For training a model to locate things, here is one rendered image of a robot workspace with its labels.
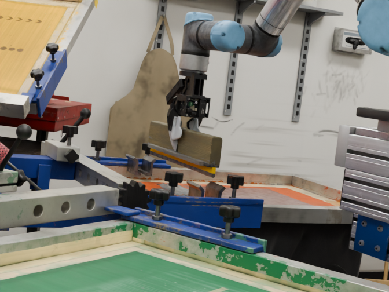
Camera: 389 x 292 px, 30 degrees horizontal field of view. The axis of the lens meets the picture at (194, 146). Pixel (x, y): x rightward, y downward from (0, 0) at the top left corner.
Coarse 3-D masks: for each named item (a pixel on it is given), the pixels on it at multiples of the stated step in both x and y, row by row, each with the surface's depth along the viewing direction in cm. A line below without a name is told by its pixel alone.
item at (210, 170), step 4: (156, 152) 209; (160, 152) 206; (168, 156) 201; (172, 156) 199; (180, 160) 194; (184, 160) 192; (188, 164) 189; (192, 164) 187; (200, 168) 183; (204, 168) 181; (208, 168) 179; (212, 168) 177; (212, 172) 177
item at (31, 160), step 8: (16, 160) 174; (24, 160) 175; (32, 160) 175; (40, 160) 176; (48, 160) 177; (8, 168) 173; (24, 168) 175; (32, 168) 176; (56, 168) 178; (64, 168) 179; (72, 168) 180; (32, 176) 176; (56, 176) 178; (64, 176) 179; (72, 176) 180
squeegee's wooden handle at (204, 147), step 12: (156, 132) 207; (168, 132) 199; (192, 132) 186; (156, 144) 207; (168, 144) 199; (180, 144) 192; (192, 144) 185; (204, 144) 179; (216, 144) 176; (192, 156) 185; (204, 156) 179; (216, 156) 177
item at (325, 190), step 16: (128, 176) 217; (144, 176) 219; (160, 176) 222; (192, 176) 226; (208, 176) 229; (224, 176) 231; (256, 176) 236; (272, 176) 239; (288, 176) 242; (320, 192) 228; (336, 192) 220; (272, 208) 175; (288, 208) 177; (304, 208) 180; (320, 208) 182; (336, 208) 185
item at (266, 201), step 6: (246, 198) 206; (252, 198) 207; (270, 204) 201; (276, 204) 202; (282, 204) 203; (288, 204) 204; (294, 204) 205; (300, 204) 206; (306, 204) 208; (312, 204) 209; (318, 204) 210; (324, 204) 212; (330, 204) 213
